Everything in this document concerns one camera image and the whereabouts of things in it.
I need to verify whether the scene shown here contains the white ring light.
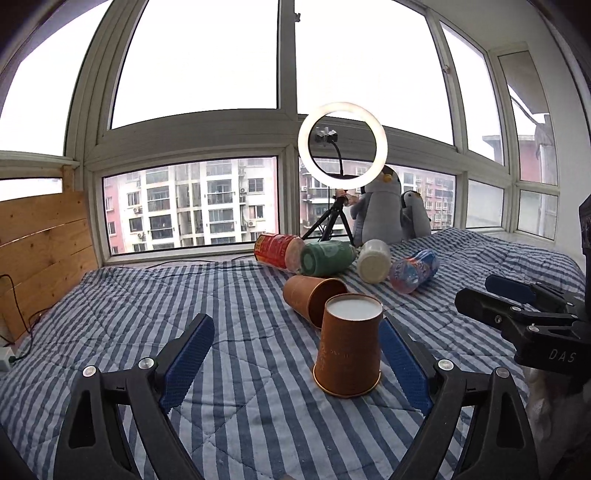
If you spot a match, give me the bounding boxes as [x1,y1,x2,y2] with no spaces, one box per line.
[298,102,389,190]

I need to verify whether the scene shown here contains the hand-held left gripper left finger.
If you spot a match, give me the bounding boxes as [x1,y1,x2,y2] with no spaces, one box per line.
[53,313,216,480]

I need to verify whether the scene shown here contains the wooden headboard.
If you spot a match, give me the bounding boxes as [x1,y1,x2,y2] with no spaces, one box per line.
[0,166,100,344]

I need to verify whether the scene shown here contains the blue striped blanket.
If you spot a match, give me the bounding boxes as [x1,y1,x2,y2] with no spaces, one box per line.
[0,226,587,480]

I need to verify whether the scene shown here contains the red paper cup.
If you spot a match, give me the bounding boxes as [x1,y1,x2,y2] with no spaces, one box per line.
[254,233,306,271]

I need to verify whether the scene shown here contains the small grey penguin plush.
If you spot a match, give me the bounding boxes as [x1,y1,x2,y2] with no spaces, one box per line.
[400,190,432,241]

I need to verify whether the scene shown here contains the person's right forearm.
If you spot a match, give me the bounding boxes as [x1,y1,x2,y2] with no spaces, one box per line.
[526,367,591,467]

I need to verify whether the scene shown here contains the black tripod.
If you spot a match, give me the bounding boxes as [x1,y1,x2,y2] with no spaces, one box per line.
[302,188,356,247]

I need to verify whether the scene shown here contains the apartment building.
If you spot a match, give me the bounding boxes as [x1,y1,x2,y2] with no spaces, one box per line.
[104,157,280,254]

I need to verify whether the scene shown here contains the green cup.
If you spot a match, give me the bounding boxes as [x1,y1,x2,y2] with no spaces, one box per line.
[300,241,357,278]

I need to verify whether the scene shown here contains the black gooseneck phone holder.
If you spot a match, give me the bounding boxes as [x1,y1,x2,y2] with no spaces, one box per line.
[315,127,347,178]

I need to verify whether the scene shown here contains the white window frame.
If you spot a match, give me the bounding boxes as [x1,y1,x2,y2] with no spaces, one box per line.
[0,0,575,269]

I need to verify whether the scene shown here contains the black power cable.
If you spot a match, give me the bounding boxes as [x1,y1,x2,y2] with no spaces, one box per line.
[0,273,43,365]

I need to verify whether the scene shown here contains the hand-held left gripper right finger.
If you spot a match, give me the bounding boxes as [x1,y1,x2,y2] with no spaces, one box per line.
[378,316,541,480]

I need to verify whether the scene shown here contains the white paper cup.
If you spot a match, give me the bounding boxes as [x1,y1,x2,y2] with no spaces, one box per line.
[358,239,392,284]

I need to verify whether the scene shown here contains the brown paper cup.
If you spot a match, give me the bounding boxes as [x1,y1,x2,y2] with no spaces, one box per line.
[283,274,349,329]
[313,293,385,398]

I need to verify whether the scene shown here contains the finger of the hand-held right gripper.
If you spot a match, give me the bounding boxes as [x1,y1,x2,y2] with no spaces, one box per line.
[485,274,583,306]
[455,288,579,334]

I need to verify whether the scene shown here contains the large grey penguin plush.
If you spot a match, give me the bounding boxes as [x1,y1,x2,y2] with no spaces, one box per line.
[350,167,405,247]

